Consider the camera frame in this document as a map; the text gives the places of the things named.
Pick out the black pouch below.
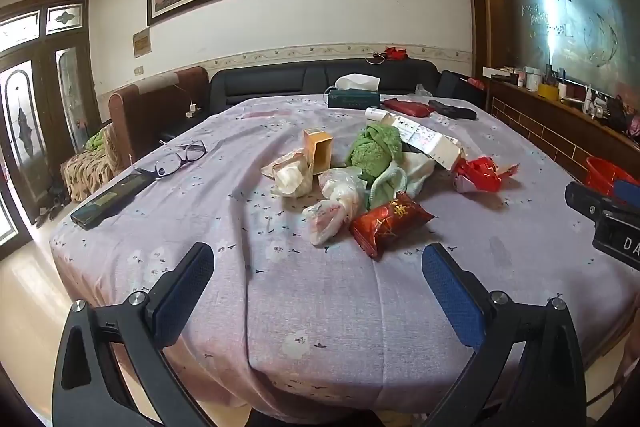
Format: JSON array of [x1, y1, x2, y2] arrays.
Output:
[[429, 99, 477, 120]]

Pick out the brown fuzzy blanket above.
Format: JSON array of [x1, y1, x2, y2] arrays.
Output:
[[60, 122, 123, 204]]

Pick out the red plastic basket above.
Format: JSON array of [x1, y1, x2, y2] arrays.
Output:
[[585, 157, 640, 198]]

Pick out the red snack packet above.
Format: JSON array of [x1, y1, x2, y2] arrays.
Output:
[[349, 192, 435, 262]]

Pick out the dark bag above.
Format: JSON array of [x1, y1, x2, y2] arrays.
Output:
[[437, 70, 488, 108]]

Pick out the wooden partition cabinet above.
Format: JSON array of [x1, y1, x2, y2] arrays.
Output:
[[455, 0, 640, 188]]

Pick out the green towel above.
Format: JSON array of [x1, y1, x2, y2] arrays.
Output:
[[350, 124, 405, 182]]

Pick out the white cloth with green edge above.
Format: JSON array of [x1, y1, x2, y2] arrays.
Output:
[[367, 152, 437, 212]]

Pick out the black bag on cabinet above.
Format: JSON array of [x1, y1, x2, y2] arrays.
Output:
[[604, 96, 632, 132]]

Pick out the red pouch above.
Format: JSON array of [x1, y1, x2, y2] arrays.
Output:
[[382, 98, 435, 118]]

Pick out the green tissue box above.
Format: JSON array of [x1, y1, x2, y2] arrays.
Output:
[[327, 73, 382, 109]]

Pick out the white packet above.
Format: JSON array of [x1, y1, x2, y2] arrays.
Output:
[[260, 149, 313, 198]]

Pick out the long white medicine box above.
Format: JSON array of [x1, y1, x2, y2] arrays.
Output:
[[382, 114, 466, 170]]

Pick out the small wall plaque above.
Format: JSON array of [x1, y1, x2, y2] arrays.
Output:
[[133, 28, 152, 59]]

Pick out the orange box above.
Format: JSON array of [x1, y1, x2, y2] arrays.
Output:
[[303, 128, 335, 176]]

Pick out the red wrapper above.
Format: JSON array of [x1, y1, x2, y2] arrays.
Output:
[[452, 157, 521, 194]]

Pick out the eyeglasses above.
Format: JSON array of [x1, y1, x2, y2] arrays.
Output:
[[134, 140, 207, 181]]

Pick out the brown armchair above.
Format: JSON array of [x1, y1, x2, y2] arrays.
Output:
[[108, 67, 211, 168]]

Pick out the black sofa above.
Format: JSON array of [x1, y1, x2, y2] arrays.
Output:
[[209, 58, 441, 115]]

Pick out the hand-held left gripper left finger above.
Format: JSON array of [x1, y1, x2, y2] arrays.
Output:
[[51, 242, 216, 427]]

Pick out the black remote control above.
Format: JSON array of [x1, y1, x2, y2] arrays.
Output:
[[70, 173, 152, 231]]

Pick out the wooden glass door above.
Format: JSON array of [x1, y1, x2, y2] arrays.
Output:
[[0, 0, 101, 258]]

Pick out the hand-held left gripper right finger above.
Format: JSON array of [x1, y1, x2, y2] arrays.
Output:
[[421, 242, 588, 427]]

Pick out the purple floral tablecloth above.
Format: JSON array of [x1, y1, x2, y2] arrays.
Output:
[[49, 94, 640, 425]]

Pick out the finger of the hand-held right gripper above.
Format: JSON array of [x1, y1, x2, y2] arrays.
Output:
[[565, 181, 623, 224], [614, 179, 640, 212]]

